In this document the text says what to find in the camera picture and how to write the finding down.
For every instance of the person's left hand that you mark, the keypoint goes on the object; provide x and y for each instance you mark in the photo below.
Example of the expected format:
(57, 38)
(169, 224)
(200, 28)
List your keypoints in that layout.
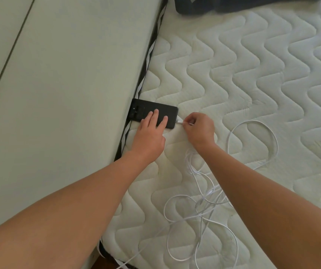
(148, 142)

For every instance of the person's right hand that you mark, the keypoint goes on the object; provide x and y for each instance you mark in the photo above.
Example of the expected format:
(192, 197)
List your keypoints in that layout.
(202, 131)

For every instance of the person's left middle finger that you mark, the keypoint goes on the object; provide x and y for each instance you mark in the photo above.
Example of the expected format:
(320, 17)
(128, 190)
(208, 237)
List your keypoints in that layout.
(155, 117)

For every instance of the person's right fingers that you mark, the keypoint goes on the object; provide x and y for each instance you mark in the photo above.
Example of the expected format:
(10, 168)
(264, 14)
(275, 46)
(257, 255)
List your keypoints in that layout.
(190, 120)

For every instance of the black smartphone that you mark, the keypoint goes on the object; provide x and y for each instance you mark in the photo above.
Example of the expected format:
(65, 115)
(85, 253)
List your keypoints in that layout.
(138, 109)

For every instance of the person's right forearm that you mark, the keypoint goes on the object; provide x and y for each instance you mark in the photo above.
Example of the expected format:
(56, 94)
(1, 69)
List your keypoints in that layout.
(261, 210)

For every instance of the person's left forearm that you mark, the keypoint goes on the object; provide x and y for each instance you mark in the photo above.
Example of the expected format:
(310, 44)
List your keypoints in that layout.
(65, 210)

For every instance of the white quilted mattress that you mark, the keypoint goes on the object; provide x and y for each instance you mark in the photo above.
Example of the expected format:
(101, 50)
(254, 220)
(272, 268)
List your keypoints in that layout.
(261, 67)

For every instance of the dark crumpled cloth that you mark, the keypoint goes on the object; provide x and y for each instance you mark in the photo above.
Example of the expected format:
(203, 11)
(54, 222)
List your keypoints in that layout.
(199, 4)

